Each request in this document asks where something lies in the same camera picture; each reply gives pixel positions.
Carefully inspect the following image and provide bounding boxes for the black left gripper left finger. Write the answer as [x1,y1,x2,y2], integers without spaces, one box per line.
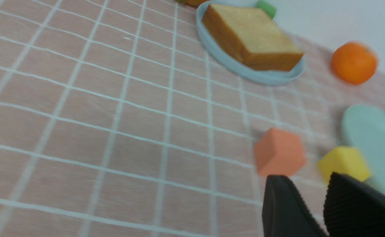
[262,174,328,237]

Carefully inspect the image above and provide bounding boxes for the pink checkered tablecloth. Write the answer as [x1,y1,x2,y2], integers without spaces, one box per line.
[0,0,385,237]

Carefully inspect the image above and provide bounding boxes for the mint green plate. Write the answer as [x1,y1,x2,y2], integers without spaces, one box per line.
[341,104,385,195]

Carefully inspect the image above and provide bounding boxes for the toast slice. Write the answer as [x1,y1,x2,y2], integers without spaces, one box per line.
[202,3,304,72]

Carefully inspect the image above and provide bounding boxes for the yellow foam cube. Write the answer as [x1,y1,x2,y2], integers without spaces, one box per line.
[317,146,372,183]

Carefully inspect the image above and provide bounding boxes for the orange mandarin fruit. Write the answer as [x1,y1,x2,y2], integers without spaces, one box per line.
[330,41,379,85]

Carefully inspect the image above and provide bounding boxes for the orange foam cube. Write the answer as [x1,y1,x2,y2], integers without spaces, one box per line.
[254,127,307,177]

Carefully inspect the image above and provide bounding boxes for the light blue plate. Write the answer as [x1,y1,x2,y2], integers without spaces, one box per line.
[196,0,306,87]

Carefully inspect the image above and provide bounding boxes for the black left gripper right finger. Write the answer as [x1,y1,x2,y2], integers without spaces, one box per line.
[323,172,385,237]

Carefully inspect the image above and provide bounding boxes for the green foam cube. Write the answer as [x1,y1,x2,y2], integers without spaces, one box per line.
[256,0,277,19]

